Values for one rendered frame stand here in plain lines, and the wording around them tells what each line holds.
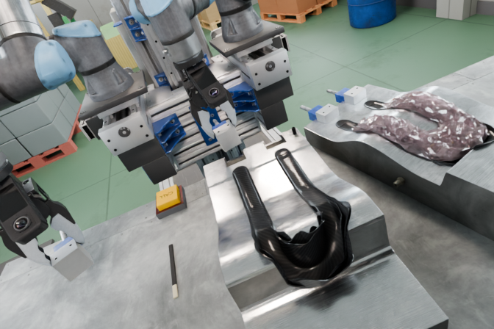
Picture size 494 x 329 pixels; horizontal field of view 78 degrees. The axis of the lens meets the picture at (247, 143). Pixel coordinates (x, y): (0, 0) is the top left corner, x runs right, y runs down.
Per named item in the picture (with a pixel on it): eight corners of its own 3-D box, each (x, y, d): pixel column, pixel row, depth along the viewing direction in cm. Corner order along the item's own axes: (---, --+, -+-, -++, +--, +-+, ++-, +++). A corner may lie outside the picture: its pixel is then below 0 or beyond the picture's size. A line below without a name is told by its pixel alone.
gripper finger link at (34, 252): (51, 251, 63) (31, 216, 58) (55, 268, 58) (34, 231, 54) (34, 259, 61) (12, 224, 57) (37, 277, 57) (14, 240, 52)
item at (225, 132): (209, 131, 89) (202, 117, 86) (225, 123, 89) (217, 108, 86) (225, 152, 78) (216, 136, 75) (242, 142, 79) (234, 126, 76)
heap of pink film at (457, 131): (343, 134, 76) (339, 107, 72) (391, 100, 81) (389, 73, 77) (451, 180, 56) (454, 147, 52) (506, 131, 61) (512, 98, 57)
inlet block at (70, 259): (59, 246, 68) (43, 231, 65) (80, 230, 70) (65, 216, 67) (70, 282, 59) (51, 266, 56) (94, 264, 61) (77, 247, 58)
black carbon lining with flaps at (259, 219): (231, 176, 75) (218, 146, 69) (292, 150, 75) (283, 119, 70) (281, 311, 46) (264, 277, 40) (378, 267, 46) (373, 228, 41)
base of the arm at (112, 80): (93, 92, 109) (76, 67, 104) (133, 75, 111) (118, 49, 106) (90, 107, 97) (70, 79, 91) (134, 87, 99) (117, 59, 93)
